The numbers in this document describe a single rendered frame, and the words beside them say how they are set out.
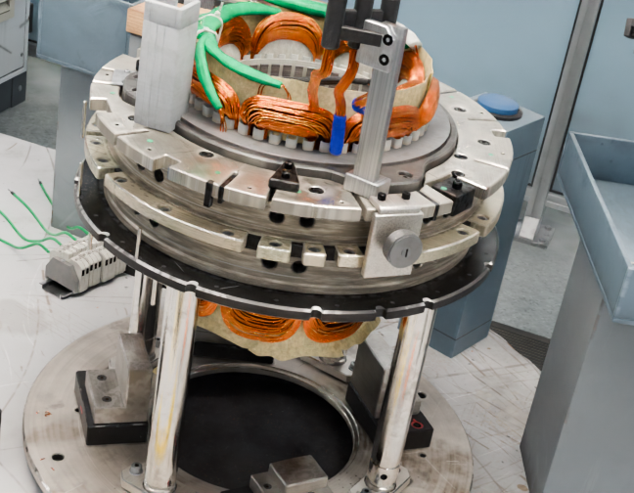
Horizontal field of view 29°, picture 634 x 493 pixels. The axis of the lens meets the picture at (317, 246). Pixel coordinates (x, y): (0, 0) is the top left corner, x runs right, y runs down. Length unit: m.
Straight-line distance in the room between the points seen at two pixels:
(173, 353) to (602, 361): 0.34
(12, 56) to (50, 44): 2.32
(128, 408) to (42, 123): 2.62
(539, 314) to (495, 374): 1.77
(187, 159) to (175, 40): 0.08
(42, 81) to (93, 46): 2.64
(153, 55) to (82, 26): 0.41
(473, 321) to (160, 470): 0.43
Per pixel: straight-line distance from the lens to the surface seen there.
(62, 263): 1.25
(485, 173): 0.89
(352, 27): 0.77
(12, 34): 3.57
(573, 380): 1.02
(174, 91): 0.85
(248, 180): 0.81
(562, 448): 1.04
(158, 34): 0.84
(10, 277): 1.29
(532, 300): 3.08
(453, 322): 1.24
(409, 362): 0.94
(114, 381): 1.04
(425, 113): 0.89
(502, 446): 1.16
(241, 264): 0.83
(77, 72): 1.30
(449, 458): 1.09
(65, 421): 1.06
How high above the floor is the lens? 1.44
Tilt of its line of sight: 28 degrees down
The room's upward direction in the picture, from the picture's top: 10 degrees clockwise
